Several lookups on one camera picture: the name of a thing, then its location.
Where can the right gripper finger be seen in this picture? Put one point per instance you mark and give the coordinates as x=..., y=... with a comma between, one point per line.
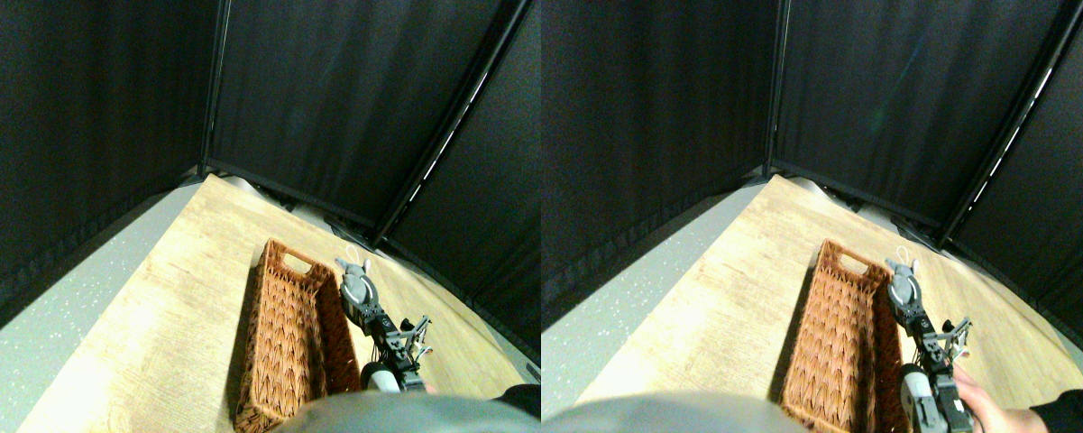
x=361, y=293
x=907, y=293

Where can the brown wicker basket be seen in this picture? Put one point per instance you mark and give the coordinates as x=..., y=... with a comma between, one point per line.
x=834, y=343
x=284, y=343

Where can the black curtain stand pole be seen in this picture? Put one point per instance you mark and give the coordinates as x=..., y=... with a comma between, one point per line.
x=1013, y=122
x=776, y=90
x=452, y=122
x=215, y=90

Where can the black curtain stand foot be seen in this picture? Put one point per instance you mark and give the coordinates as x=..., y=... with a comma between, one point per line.
x=352, y=230
x=534, y=370
x=918, y=231

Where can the person's hand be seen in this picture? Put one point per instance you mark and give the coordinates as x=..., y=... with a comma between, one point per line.
x=1001, y=419

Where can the black bracket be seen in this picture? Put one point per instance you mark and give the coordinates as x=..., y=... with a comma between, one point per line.
x=415, y=329

